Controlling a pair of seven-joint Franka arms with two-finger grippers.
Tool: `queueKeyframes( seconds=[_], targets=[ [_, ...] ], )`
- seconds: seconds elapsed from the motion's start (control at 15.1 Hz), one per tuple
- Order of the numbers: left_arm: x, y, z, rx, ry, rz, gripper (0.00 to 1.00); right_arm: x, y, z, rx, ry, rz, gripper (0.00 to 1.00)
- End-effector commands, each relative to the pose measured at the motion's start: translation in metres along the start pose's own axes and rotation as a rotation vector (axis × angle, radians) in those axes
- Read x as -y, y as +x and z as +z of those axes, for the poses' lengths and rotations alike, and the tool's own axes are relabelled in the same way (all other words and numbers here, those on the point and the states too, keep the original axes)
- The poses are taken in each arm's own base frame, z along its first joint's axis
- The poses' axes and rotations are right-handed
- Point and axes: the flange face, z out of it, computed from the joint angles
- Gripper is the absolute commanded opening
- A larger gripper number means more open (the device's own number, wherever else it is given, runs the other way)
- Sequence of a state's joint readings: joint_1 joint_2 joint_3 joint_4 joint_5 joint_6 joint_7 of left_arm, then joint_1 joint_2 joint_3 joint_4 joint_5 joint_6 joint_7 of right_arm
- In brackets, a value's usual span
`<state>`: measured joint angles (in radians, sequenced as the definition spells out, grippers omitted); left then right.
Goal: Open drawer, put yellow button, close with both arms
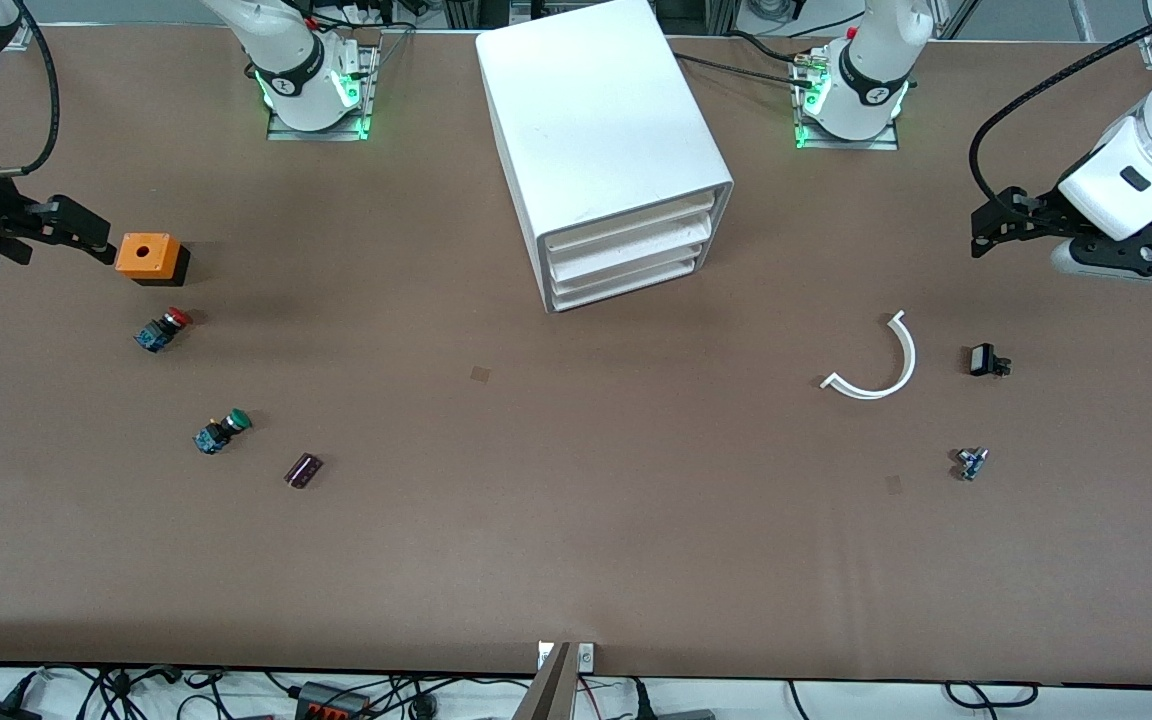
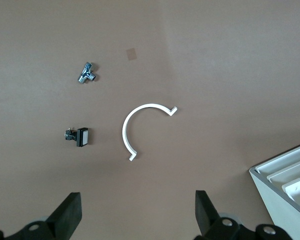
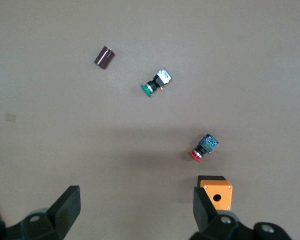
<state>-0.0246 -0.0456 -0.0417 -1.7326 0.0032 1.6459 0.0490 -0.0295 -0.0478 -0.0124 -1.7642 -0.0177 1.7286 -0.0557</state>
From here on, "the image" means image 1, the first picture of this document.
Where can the white curved plastic strip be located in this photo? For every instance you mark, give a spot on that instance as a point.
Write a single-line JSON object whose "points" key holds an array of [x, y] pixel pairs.
{"points": [[906, 360]]}

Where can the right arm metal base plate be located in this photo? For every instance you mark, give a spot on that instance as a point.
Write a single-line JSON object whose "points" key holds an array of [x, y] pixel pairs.
{"points": [[368, 100]]}

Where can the white middle drawer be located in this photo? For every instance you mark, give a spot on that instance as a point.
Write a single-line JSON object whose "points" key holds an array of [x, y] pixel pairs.
{"points": [[628, 254]]}

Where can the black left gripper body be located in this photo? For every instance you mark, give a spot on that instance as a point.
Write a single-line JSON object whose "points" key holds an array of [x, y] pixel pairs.
{"points": [[1040, 214]]}

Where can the white lowest drawer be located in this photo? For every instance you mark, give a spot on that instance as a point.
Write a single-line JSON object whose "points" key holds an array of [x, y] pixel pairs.
{"points": [[628, 282]]}

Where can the wooden beam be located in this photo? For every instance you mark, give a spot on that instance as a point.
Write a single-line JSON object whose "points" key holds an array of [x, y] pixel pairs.
{"points": [[548, 695]]}

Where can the small metal bracket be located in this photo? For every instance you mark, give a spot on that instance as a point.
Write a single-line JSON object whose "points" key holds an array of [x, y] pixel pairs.
{"points": [[586, 657]]}

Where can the small black switch component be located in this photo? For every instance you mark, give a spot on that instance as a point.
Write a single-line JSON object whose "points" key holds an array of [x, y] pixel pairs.
{"points": [[985, 360]]}

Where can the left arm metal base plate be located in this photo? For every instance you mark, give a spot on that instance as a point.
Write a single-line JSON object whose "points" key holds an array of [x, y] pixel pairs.
{"points": [[891, 142]]}

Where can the green push button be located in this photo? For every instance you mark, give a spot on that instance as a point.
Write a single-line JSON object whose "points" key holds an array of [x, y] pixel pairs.
{"points": [[224, 430]]}

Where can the dark purple cylinder component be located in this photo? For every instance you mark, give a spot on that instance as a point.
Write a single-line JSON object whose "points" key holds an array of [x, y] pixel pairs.
{"points": [[303, 470]]}

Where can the black and orange power adapter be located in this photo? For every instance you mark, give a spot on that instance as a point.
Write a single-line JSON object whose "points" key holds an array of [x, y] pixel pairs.
{"points": [[331, 700]]}

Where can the white drawer cabinet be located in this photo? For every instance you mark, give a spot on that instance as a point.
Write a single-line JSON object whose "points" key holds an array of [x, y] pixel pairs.
{"points": [[596, 110]]}

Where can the black plug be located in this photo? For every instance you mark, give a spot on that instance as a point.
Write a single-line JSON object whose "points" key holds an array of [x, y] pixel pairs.
{"points": [[641, 700]]}

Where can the red push button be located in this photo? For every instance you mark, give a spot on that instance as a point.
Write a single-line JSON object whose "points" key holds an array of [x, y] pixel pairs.
{"points": [[164, 328]]}

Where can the white highest drawer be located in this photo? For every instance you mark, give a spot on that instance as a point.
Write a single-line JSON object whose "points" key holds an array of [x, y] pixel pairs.
{"points": [[626, 228]]}

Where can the small blue electronic component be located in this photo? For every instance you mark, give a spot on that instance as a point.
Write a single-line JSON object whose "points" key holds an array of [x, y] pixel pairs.
{"points": [[971, 463]]}

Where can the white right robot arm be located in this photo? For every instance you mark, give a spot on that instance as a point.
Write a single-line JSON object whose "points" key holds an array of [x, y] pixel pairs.
{"points": [[286, 60]]}

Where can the orange box with hole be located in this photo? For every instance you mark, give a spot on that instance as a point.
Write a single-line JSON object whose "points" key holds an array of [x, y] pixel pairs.
{"points": [[148, 255]]}

